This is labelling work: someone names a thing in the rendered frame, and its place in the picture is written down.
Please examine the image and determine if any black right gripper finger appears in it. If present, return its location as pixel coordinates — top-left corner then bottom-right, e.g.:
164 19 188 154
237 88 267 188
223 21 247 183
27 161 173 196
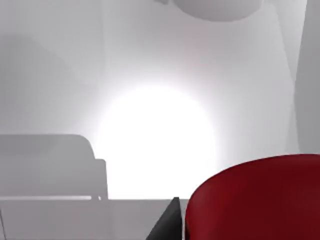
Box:
145 196 182 240

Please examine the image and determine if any dark red cup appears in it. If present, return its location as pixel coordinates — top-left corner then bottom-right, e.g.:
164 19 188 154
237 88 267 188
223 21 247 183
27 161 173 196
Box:
184 153 320 240

